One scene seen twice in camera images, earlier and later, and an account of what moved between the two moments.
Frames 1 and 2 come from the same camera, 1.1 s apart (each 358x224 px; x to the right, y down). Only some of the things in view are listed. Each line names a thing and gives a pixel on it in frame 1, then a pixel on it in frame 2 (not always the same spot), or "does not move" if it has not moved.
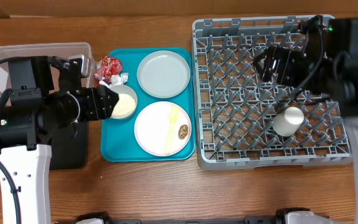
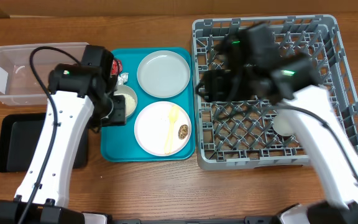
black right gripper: [283, 61] → [212, 92]
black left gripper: [97, 107] → [119, 116]
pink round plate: [152, 127] does not move
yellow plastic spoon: [173, 114] does not move
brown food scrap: [183, 131] does not move
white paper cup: [286, 124] does not move
